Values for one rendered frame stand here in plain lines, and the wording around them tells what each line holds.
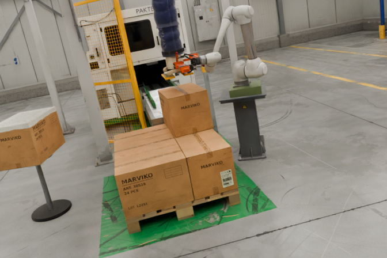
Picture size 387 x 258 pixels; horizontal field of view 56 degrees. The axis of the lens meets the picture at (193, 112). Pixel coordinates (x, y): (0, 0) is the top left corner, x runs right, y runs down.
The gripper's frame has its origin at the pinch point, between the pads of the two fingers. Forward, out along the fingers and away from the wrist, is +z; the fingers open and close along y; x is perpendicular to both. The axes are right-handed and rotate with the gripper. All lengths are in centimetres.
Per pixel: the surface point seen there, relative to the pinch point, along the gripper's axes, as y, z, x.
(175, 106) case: 37.6, 12.0, -5.4
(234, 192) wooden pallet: 111, -16, -64
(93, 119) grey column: 62, 105, 131
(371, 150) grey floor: 123, -177, -32
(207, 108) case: 47, -19, -4
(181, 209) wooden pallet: 114, 32, -64
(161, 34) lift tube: -30.7, 8.8, 21.4
